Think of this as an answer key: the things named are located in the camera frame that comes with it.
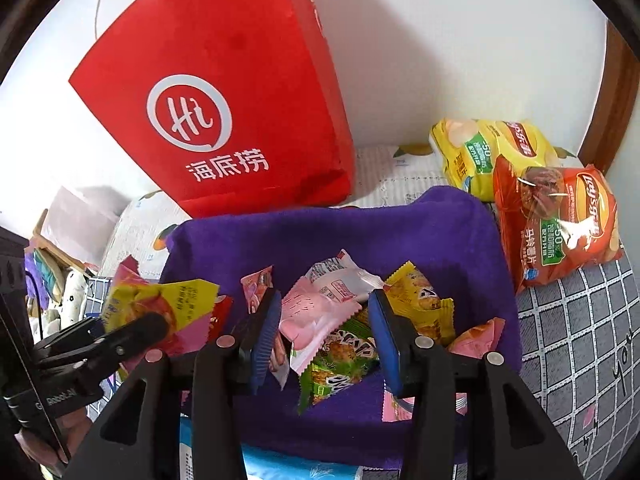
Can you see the pink and white snack packet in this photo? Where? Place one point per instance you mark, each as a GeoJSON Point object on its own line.
{"type": "Point", "coordinates": [256, 282]}

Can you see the purple towel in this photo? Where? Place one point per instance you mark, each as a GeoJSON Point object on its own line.
{"type": "Point", "coordinates": [400, 235]}

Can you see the white shopping bag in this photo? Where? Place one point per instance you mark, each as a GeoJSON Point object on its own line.
{"type": "Point", "coordinates": [75, 220]}

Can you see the person's left hand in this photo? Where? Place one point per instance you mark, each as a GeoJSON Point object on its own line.
{"type": "Point", "coordinates": [70, 435]}

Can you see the brown door frame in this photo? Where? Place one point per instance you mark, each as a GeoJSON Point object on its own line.
{"type": "Point", "coordinates": [615, 105]}

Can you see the orange chips bag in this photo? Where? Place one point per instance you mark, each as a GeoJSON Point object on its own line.
{"type": "Point", "coordinates": [560, 225]}

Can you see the yellow and pink snack packet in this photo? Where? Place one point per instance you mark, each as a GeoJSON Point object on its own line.
{"type": "Point", "coordinates": [165, 300]}

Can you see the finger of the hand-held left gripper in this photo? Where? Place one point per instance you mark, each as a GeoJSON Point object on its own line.
{"type": "Point", "coordinates": [85, 377]}
{"type": "Point", "coordinates": [130, 332]}

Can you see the yellow chips bag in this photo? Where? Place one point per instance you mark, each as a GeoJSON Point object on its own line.
{"type": "Point", "coordinates": [495, 150]}

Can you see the green snack packet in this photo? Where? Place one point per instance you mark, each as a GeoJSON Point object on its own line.
{"type": "Point", "coordinates": [340, 365]}

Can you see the pale pink snack packet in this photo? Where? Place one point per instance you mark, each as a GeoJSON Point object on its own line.
{"type": "Point", "coordinates": [310, 320]}

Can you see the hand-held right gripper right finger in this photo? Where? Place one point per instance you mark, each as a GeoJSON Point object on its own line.
{"type": "Point", "coordinates": [387, 345]}

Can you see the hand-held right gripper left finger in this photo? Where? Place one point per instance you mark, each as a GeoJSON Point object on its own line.
{"type": "Point", "coordinates": [265, 340]}

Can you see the white dotted pillow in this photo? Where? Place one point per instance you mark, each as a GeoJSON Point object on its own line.
{"type": "Point", "coordinates": [75, 300]}

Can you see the red snack packet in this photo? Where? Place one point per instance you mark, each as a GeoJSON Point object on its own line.
{"type": "Point", "coordinates": [221, 312]}

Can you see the red paper bag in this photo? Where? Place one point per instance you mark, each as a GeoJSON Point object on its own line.
{"type": "Point", "coordinates": [240, 60]}

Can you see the blue tissue box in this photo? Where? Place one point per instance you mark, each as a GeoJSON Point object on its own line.
{"type": "Point", "coordinates": [300, 467]}

